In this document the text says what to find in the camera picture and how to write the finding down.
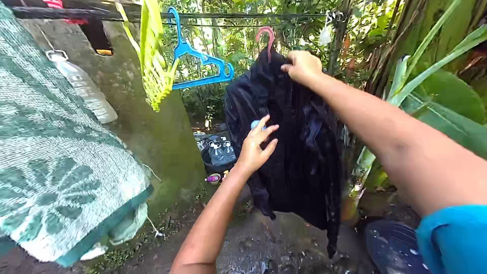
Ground person's body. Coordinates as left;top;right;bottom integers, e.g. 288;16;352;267
415;205;487;274

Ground person's left hand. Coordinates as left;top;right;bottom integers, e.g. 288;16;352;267
236;114;280;176

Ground blue plastic clothes hanger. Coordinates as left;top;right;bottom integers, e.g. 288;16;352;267
167;6;234;91

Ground yellow-green woven strap bundle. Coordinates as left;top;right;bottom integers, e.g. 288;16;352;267
115;0;180;112

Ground clear hanging plastic bag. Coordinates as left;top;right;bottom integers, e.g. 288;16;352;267
318;25;333;46

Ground black strap with orange end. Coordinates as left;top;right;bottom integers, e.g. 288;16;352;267
78;19;114;56

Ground large green-leaved plant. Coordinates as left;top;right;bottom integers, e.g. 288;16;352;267
342;0;487;214

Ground person's left forearm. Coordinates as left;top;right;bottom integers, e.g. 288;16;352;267
170;163;252;274

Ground person's right hand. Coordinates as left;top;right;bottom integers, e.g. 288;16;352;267
281;50;323;87

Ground black round tub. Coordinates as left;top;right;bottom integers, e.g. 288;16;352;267
201;143;237;178

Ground clear jug with white handle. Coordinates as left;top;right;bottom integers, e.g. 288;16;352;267
222;141;236;164
208;141;225;165

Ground green white floral towel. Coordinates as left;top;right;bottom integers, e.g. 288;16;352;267
0;2;154;268

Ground green trees and bushes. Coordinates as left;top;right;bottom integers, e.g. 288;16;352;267
159;0;404;132

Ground person's right forearm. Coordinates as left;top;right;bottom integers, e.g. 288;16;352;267
310;73;487;218

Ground red cloth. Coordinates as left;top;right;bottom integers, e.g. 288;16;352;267
41;0;89;26

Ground large clear plastic bottle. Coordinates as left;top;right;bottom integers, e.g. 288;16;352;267
46;49;118;125

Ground black clothesline wire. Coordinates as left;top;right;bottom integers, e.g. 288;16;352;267
162;12;332;28

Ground pink clothes hanger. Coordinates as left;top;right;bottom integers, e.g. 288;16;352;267
256;26;275;63

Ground dark horizontal pole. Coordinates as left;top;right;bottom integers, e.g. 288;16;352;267
11;3;142;22

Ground black long-sleeved shirt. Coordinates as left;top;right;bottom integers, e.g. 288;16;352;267
224;46;349;260

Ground dark blue plastic basin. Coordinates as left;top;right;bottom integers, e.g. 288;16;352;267
365;219;431;274

